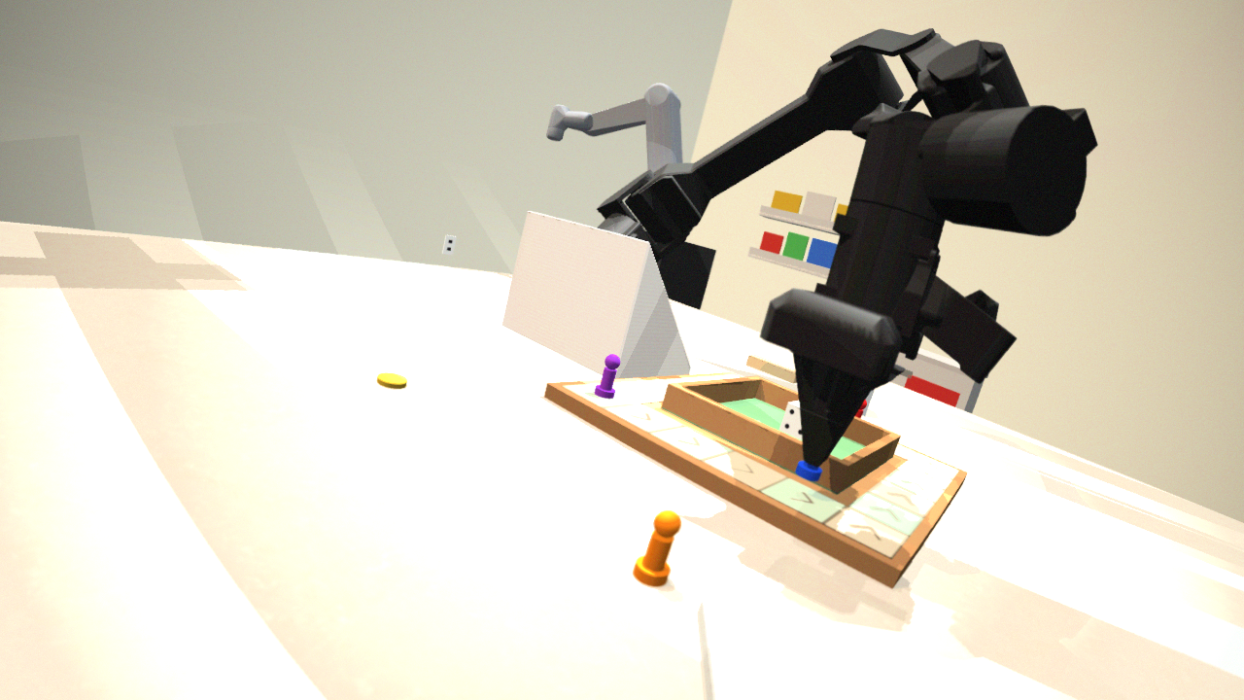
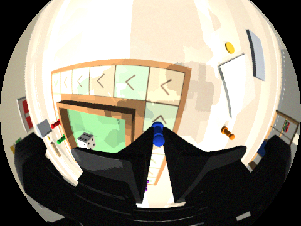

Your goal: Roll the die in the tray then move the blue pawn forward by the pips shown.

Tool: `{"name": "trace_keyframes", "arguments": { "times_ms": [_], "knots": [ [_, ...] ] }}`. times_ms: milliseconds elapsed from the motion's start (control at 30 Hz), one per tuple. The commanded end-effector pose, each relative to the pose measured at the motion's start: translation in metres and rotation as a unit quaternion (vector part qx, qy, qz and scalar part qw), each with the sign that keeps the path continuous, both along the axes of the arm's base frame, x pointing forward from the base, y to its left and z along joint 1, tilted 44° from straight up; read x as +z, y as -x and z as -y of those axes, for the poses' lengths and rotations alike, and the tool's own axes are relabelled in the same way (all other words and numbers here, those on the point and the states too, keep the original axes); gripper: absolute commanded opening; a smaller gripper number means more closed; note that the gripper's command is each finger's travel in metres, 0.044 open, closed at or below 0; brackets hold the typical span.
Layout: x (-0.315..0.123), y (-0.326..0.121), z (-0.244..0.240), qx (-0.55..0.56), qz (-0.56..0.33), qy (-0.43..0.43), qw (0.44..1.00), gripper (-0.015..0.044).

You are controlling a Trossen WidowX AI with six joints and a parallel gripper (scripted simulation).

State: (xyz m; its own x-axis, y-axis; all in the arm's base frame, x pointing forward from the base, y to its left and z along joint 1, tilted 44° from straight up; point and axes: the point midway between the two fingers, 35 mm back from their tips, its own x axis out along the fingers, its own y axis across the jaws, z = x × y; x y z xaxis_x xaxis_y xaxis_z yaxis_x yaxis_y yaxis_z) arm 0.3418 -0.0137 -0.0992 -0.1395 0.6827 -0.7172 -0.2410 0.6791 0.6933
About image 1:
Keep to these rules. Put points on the purple pawn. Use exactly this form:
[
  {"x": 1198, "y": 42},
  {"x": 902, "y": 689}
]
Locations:
[{"x": 605, "y": 390}]

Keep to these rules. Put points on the yellow flat disc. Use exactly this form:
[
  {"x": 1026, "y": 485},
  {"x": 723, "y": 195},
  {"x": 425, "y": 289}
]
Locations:
[{"x": 391, "y": 380}]

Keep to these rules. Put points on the orange pawn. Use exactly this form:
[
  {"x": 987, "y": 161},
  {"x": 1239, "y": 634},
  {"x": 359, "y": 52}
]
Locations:
[{"x": 653, "y": 569}]

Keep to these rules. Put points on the blue pawn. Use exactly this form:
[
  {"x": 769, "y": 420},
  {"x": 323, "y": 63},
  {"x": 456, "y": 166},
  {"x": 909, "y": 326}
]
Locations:
[{"x": 808, "y": 471}]

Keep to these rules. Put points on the white die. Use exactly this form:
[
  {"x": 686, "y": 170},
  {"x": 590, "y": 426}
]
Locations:
[{"x": 791, "y": 423}]

